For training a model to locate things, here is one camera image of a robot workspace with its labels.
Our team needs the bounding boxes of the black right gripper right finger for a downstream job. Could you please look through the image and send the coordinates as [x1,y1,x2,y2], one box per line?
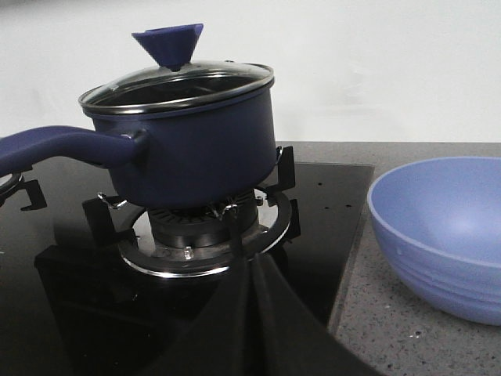
[251,254,379,375]

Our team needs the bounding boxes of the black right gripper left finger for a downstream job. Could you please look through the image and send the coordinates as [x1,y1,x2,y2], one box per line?
[146,260,251,375]

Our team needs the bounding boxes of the light blue plastic bowl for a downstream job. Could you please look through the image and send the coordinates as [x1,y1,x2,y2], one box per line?
[367,157,500,326]

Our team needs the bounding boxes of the glass lid with blue knob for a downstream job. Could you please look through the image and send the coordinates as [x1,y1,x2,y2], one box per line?
[79,23,274,115]

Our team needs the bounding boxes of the black pot support grate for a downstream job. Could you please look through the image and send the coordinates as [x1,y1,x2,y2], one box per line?
[82,146,299,279]

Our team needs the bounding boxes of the black round gas burner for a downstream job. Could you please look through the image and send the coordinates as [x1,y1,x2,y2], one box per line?
[147,192,258,248]

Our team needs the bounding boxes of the black glass gas cooktop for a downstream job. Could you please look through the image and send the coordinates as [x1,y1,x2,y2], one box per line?
[1,157,373,375]

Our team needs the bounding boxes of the dark blue saucepan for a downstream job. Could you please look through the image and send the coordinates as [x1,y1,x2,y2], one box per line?
[1,86,277,208]

